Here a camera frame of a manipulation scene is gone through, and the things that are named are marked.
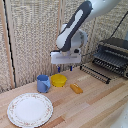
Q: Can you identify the orange bread block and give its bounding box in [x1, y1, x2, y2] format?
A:
[69, 83, 84, 95]

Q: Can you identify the black wire rack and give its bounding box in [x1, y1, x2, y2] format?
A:
[79, 63, 112, 85]

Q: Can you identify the wooden partition post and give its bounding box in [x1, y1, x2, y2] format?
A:
[57, 0, 67, 33]
[0, 0, 17, 90]

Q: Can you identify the yellow bowl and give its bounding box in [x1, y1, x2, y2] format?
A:
[50, 73, 68, 88]

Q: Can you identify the black dish rack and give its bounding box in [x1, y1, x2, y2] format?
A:
[92, 37, 128, 80]

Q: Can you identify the blue mug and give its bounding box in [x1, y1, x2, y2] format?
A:
[36, 74, 52, 94]

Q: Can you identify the white patterned plate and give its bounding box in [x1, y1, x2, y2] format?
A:
[6, 92, 54, 128]

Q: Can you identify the black cable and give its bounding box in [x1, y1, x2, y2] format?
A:
[109, 11, 128, 41]

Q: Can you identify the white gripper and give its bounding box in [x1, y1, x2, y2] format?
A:
[50, 49, 83, 74]

